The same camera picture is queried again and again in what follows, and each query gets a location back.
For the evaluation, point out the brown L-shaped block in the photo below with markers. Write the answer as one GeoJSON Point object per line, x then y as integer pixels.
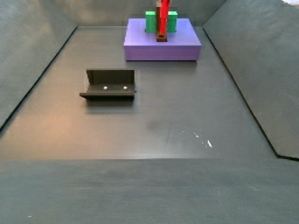
{"type": "Point", "coordinates": [160, 37]}

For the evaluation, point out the red peg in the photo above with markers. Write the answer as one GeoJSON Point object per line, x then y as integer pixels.
{"type": "Point", "coordinates": [164, 9]}

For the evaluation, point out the green block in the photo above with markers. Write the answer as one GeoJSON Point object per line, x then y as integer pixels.
{"type": "Point", "coordinates": [171, 21]}
{"type": "Point", "coordinates": [149, 21]}

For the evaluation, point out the right green block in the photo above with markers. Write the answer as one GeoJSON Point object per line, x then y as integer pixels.
{"type": "Point", "coordinates": [171, 21]}

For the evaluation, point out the purple board base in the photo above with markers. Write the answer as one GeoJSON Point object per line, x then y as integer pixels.
{"type": "Point", "coordinates": [181, 47]}

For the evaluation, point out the left green block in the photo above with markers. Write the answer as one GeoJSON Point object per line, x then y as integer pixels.
{"type": "Point", "coordinates": [149, 21]}

